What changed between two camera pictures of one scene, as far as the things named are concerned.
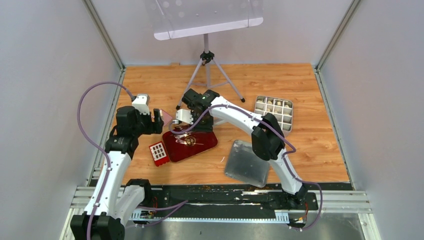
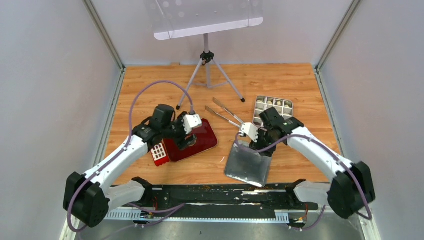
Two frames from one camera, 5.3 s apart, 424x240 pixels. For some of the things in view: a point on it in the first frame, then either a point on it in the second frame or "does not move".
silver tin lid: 242,165 does not move
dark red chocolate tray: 177,147 does not move
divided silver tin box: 282,109 does not move
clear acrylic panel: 172,18 does not move
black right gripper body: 201,122 to 260,145
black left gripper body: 157,120 to 185,139
